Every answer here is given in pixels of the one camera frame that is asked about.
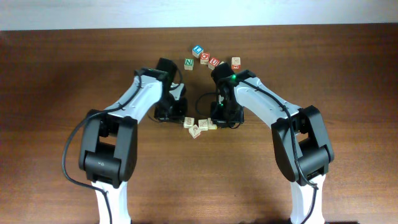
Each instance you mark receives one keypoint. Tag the red C wooden block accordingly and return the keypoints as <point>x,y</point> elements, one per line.
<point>204,58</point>

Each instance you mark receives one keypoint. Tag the green picture wooden block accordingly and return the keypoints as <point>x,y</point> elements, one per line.
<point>188,122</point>

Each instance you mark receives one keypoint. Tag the blue L wooden block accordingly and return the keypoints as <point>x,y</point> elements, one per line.
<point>197,51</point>

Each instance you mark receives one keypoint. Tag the red U wooden block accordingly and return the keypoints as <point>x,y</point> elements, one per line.
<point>213,62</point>

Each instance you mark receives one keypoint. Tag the green N wooden block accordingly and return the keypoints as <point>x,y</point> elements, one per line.
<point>188,64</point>

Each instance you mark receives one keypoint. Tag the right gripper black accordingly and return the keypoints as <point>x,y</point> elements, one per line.
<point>218,120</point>

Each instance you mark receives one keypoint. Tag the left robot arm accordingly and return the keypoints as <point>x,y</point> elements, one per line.
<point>108,153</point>

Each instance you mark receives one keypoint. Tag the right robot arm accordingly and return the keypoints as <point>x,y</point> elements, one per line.
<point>302,148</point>

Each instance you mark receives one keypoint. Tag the plain picture wooden block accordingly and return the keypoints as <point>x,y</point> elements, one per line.
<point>203,124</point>

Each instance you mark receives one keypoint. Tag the red picture wooden block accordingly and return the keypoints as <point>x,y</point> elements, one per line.
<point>194,131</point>

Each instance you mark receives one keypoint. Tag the yellow picture wooden block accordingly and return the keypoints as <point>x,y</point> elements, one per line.
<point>211,125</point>

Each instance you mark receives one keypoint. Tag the red edged picture block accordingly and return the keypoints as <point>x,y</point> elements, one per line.
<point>235,63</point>

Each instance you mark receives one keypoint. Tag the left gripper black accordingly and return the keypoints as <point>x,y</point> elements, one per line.
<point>174,116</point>

